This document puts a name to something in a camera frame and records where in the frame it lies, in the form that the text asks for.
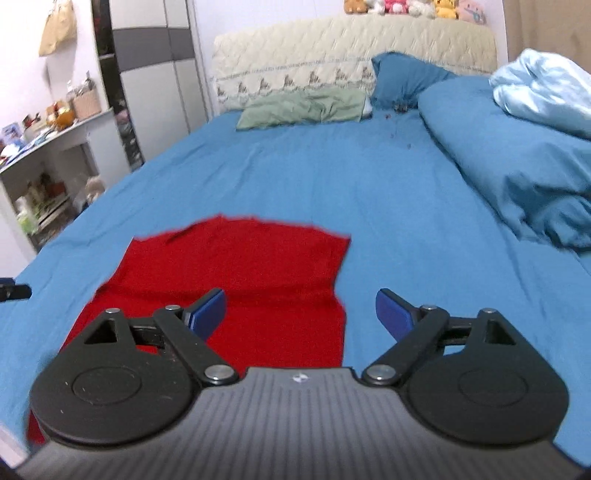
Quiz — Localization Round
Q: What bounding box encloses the red long-sleeve sweater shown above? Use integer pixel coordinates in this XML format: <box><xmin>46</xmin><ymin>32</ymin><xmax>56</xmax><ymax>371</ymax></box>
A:
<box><xmin>29</xmin><ymin>216</ymin><xmax>349</xmax><ymax>447</ymax></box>

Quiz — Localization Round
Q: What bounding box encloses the green tissue pack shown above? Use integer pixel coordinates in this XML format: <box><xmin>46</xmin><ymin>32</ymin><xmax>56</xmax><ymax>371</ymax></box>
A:
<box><xmin>15</xmin><ymin>197</ymin><xmax>38</xmax><ymax>235</ymax></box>

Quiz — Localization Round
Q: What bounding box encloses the blue bed sheet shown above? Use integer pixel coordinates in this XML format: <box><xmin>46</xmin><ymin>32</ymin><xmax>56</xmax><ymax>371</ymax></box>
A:
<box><xmin>1</xmin><ymin>107</ymin><xmax>590</xmax><ymax>463</ymax></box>

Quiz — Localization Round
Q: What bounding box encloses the white shelf desk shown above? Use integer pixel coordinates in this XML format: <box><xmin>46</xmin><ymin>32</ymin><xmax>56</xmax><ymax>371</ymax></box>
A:
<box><xmin>1</xmin><ymin>109</ymin><xmax>131</xmax><ymax>270</ymax></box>

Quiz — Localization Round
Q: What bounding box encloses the beige bag on floor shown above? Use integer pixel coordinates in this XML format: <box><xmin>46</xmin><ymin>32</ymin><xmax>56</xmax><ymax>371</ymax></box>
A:
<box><xmin>75</xmin><ymin>176</ymin><xmax>106</xmax><ymax>211</ymax></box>

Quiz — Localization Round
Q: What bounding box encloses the framed photo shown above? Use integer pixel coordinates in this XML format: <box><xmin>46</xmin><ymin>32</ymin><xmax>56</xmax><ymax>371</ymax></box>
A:
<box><xmin>1</xmin><ymin>123</ymin><xmax>23</xmax><ymax>147</ymax></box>

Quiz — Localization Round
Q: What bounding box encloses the orange plush on desk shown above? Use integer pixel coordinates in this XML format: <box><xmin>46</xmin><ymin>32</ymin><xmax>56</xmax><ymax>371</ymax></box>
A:
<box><xmin>54</xmin><ymin>107</ymin><xmax>76</xmax><ymax>131</ymax></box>

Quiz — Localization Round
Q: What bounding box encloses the blue folded duvet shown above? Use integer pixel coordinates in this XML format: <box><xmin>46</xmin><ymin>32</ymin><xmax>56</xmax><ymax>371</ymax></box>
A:
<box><xmin>418</xmin><ymin>76</ymin><xmax>590</xmax><ymax>251</ymax></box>

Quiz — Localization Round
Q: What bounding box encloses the woven storage basket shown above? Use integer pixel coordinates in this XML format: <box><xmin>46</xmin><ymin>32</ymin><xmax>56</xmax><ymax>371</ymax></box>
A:
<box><xmin>72</xmin><ymin>89</ymin><xmax>102</xmax><ymax>120</ymax></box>

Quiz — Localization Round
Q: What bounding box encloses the green pillow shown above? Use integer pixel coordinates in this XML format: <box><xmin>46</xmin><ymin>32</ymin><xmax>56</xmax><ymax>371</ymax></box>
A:
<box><xmin>236</xmin><ymin>87</ymin><xmax>373</xmax><ymax>130</ymax></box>

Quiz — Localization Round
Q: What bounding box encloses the dark blue pillow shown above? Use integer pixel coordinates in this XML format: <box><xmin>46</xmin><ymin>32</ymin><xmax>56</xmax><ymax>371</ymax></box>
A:
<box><xmin>370</xmin><ymin>52</ymin><xmax>457</xmax><ymax>110</ymax></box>

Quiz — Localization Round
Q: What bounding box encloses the beige tote bag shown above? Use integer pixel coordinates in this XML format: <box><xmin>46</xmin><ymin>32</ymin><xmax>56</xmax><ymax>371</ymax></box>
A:
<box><xmin>38</xmin><ymin>0</ymin><xmax>77</xmax><ymax>57</ymax></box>

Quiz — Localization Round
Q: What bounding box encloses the cream quilted headboard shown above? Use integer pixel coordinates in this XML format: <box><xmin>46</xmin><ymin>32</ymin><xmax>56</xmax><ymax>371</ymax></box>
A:
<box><xmin>211</xmin><ymin>15</ymin><xmax>497</xmax><ymax>112</ymax></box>

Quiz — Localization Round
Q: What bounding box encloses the white grey wardrobe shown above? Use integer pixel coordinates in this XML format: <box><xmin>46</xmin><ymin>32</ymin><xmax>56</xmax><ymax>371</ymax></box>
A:
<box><xmin>91</xmin><ymin>0</ymin><xmax>208</xmax><ymax>170</ymax></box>

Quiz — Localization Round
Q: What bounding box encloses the light blue blanket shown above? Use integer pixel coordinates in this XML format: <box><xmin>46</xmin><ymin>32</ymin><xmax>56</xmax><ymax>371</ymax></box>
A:
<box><xmin>489</xmin><ymin>48</ymin><xmax>590</xmax><ymax>139</ymax></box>

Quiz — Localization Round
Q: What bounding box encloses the white plush toy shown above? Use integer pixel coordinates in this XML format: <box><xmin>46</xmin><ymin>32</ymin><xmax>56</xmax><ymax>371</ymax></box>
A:
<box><xmin>407</xmin><ymin>0</ymin><xmax>437</xmax><ymax>19</ymax></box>

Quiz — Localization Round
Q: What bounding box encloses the yellow plush toy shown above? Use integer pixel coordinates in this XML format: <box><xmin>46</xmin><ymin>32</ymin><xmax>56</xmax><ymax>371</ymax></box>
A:
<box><xmin>433</xmin><ymin>0</ymin><xmax>458</xmax><ymax>20</ymax></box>

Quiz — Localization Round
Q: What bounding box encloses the light pink plush toy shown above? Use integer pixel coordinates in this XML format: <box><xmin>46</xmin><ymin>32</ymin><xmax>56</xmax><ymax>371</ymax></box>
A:
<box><xmin>457</xmin><ymin>0</ymin><xmax>486</xmax><ymax>25</ymax></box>

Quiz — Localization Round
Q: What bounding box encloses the brown teddy plush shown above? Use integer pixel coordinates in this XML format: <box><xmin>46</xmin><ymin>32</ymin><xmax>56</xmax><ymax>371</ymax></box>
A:
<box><xmin>344</xmin><ymin>0</ymin><xmax>369</xmax><ymax>15</ymax></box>

